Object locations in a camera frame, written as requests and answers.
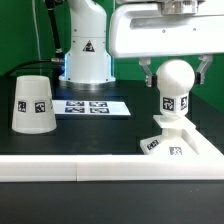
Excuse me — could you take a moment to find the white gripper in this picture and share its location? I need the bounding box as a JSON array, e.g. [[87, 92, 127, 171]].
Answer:
[[109, 3, 224, 88]]

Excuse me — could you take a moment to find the white lamp bulb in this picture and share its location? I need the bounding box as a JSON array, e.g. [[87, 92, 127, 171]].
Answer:
[[156, 59, 195, 118]]

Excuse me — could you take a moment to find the white lamp base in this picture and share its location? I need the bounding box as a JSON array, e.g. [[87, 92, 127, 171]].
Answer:
[[140, 115, 196, 157]]

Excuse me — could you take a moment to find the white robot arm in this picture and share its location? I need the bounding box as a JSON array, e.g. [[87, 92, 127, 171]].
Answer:
[[60, 0, 224, 88]]

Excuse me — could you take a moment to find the white lamp shade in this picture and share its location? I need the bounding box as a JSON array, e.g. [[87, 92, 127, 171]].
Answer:
[[12, 75, 57, 134]]

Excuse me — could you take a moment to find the white right boundary bar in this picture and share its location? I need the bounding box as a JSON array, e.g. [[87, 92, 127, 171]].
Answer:
[[182, 127, 223, 157]]

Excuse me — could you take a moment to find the white boundary bar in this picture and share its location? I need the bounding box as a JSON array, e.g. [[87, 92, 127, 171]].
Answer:
[[0, 155, 224, 182], [182, 127, 223, 157]]

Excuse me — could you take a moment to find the white front boundary bar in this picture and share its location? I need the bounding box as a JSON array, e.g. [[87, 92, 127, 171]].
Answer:
[[0, 155, 224, 182]]

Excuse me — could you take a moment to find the white fiducial marker sheet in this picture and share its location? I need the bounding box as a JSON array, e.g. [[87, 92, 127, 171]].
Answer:
[[53, 100, 131, 116]]

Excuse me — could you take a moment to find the black cable hose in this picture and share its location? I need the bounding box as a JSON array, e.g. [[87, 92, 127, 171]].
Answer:
[[9, 0, 66, 77]]

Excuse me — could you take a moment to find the thin white cable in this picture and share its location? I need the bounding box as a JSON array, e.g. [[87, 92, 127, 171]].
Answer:
[[32, 0, 43, 76]]

